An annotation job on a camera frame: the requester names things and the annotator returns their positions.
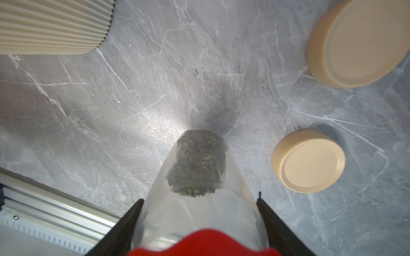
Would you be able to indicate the cream waste basket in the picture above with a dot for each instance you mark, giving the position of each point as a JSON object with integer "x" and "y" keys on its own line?
{"x": 54, "y": 27}

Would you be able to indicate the glass jar red lid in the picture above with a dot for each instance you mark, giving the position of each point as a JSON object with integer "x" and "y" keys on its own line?
{"x": 199, "y": 186}

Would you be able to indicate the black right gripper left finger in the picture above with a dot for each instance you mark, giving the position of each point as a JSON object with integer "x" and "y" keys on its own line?
{"x": 117, "y": 242}

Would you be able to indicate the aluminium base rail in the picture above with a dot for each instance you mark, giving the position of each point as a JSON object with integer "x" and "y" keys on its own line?
{"x": 37, "y": 220}

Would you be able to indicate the beige jar lid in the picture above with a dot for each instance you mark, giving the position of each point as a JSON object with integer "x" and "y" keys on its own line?
{"x": 356, "y": 43}
{"x": 308, "y": 161}

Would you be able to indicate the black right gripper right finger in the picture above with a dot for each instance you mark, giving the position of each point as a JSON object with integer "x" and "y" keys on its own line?
{"x": 281, "y": 237}

